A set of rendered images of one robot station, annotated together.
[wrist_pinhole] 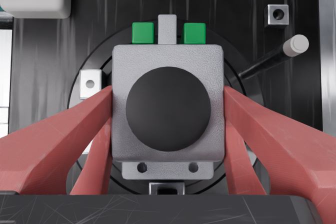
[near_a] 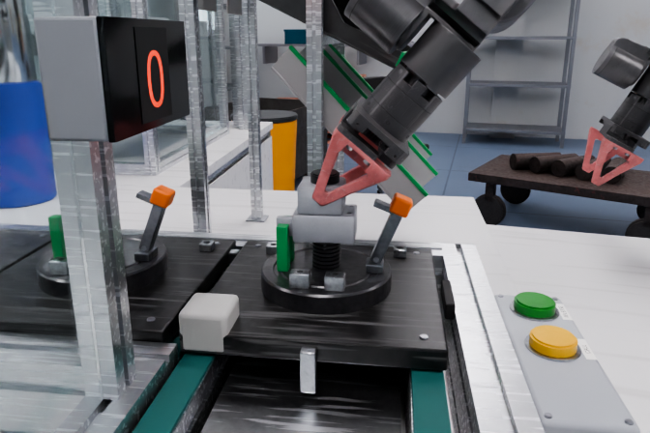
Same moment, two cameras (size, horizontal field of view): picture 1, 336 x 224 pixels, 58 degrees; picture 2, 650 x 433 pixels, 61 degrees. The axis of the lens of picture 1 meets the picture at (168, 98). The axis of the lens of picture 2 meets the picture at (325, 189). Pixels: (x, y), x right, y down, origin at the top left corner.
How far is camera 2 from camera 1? 0.55 m
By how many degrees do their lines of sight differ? 73
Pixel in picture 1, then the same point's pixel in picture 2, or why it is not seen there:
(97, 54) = (278, 283)
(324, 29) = not seen: hidden behind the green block
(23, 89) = (289, 333)
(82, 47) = (265, 308)
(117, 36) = (268, 277)
